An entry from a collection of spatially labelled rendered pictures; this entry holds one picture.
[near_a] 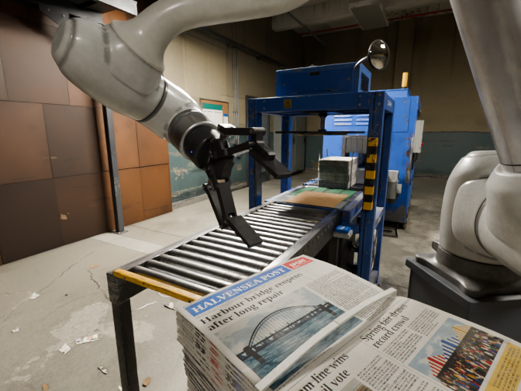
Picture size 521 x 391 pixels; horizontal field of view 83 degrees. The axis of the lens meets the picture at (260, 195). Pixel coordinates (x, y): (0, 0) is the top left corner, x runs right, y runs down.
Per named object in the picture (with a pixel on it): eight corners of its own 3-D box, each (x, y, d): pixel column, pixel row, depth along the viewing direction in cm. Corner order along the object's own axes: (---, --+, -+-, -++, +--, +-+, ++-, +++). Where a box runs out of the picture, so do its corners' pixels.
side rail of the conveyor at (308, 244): (229, 354, 85) (228, 316, 83) (215, 347, 88) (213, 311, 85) (342, 226, 200) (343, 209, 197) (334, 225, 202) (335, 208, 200)
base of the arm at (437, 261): (465, 249, 79) (468, 229, 78) (555, 292, 58) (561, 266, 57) (402, 252, 77) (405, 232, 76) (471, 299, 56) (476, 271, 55)
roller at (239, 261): (268, 266, 113) (274, 263, 117) (177, 244, 135) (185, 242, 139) (267, 279, 113) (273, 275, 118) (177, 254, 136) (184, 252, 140)
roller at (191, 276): (244, 285, 98) (250, 289, 102) (146, 257, 120) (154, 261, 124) (239, 300, 96) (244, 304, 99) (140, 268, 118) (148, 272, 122)
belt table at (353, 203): (349, 224, 197) (350, 209, 195) (263, 212, 228) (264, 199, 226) (367, 202, 257) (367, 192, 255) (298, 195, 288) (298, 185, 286)
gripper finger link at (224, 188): (210, 164, 52) (206, 166, 53) (224, 225, 51) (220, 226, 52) (228, 162, 54) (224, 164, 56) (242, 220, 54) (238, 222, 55)
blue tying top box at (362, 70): (357, 94, 191) (360, 60, 187) (275, 98, 219) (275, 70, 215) (369, 100, 230) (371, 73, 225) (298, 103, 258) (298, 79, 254)
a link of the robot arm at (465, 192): (495, 238, 71) (512, 147, 67) (560, 274, 54) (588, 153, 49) (425, 236, 73) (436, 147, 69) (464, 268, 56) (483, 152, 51)
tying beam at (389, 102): (382, 108, 175) (384, 90, 173) (247, 112, 220) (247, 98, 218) (393, 113, 233) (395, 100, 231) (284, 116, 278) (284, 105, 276)
